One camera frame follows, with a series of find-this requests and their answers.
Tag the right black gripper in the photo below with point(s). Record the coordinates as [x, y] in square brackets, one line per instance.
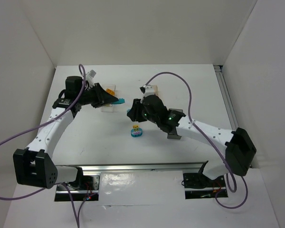
[137, 110]

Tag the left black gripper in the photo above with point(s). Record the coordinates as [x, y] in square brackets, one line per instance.
[96, 95]

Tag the yellow rounded lego brick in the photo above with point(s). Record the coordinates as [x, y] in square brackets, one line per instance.
[110, 91]

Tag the teal lego brick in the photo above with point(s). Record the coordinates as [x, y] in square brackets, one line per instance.
[119, 102]

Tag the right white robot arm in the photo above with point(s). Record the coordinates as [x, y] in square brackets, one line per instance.
[212, 136]

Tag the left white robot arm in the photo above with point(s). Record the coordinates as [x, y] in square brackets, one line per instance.
[33, 165]

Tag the clear plastic container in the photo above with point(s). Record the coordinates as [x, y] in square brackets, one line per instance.
[108, 108]

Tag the teal frog oval lego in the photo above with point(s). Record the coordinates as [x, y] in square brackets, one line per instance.
[136, 133]

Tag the orange transparent container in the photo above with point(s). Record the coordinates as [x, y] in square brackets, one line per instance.
[156, 90]

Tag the smoky grey container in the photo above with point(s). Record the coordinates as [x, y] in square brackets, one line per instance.
[174, 136]

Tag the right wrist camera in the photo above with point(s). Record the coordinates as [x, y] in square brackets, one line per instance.
[147, 90]

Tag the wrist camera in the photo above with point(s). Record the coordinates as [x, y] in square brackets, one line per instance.
[147, 90]
[90, 77]

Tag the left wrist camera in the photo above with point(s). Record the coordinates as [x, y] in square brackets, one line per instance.
[90, 77]

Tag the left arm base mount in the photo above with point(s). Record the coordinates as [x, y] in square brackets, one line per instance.
[87, 189]

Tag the aluminium rail right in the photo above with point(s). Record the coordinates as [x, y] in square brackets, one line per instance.
[230, 111]

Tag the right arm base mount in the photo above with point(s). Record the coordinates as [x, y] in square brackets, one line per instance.
[198, 186]

